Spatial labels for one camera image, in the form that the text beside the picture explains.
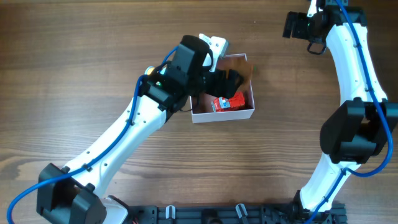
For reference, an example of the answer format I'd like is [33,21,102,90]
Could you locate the red toy fire truck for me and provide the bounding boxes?
[211,91,246,113]

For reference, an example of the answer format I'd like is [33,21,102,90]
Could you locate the white box pink inside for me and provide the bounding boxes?
[189,53,256,124]

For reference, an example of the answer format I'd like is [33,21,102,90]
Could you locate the brown plush toy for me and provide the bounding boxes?
[228,57,254,91]

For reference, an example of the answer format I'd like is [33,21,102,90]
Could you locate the yellow duck toy blue hat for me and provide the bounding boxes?
[144,66,166,75]

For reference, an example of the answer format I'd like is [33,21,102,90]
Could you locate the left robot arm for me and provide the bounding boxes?
[36,34,243,224]

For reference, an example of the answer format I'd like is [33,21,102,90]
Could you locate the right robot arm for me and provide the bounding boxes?
[283,1,397,223]

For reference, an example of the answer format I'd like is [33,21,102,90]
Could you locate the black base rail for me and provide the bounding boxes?
[124,202,348,224]

